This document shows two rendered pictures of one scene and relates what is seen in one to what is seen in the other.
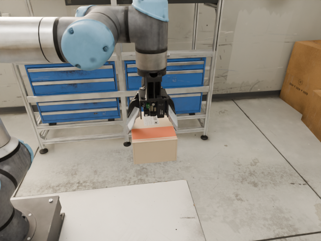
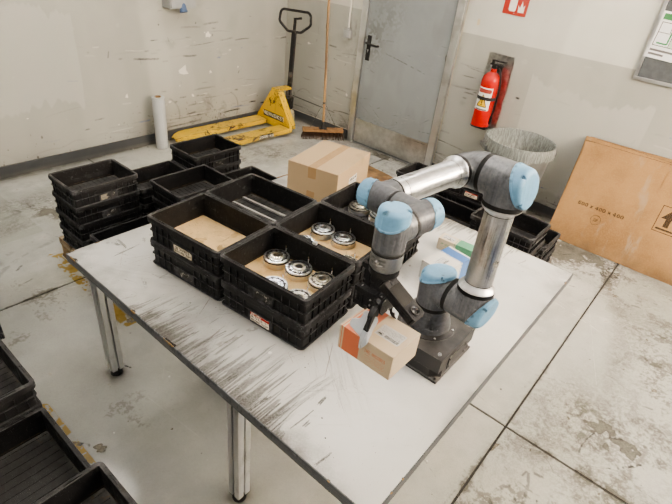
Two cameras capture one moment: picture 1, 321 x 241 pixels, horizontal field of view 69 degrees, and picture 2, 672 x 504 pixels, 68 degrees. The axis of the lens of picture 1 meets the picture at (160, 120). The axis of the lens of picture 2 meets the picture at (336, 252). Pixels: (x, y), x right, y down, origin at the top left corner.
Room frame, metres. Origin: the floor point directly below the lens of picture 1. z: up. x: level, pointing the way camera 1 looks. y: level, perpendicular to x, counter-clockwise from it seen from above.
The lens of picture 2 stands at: (1.13, -0.73, 1.93)
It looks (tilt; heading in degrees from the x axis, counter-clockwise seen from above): 33 degrees down; 135
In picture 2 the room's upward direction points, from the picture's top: 7 degrees clockwise
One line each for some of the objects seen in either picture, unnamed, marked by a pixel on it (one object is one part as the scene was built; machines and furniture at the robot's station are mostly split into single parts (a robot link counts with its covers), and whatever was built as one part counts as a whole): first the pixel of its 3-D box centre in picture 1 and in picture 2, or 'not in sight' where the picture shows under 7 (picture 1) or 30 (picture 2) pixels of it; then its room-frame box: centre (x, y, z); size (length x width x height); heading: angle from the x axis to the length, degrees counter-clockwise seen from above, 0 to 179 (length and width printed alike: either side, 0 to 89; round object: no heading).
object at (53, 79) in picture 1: (76, 93); not in sight; (1.87, 0.74, 0.60); 0.72 x 0.03 x 0.56; 98
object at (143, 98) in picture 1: (152, 91); (378, 286); (0.54, 0.02, 1.24); 0.09 x 0.08 x 0.12; 8
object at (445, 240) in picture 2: not in sight; (462, 249); (0.13, 1.12, 0.73); 0.24 x 0.06 x 0.06; 12
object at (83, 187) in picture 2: not in sight; (99, 207); (-1.74, 0.08, 0.37); 0.40 x 0.30 x 0.45; 98
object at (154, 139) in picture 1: (152, 135); (378, 340); (0.57, 0.03, 1.08); 0.16 x 0.12 x 0.07; 8
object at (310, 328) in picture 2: not in sight; (286, 296); (-0.02, 0.19, 0.76); 0.40 x 0.30 x 0.12; 13
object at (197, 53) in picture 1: (119, 56); not in sight; (1.96, 0.35, 0.91); 1.70 x 0.10 x 0.05; 98
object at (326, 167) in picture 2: not in sight; (329, 173); (-0.74, 1.03, 0.80); 0.40 x 0.30 x 0.20; 111
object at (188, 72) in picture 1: (165, 89); not in sight; (1.98, -0.05, 0.60); 0.72 x 0.03 x 0.56; 98
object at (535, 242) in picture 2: not in sight; (500, 250); (-0.02, 1.89, 0.37); 0.40 x 0.30 x 0.45; 8
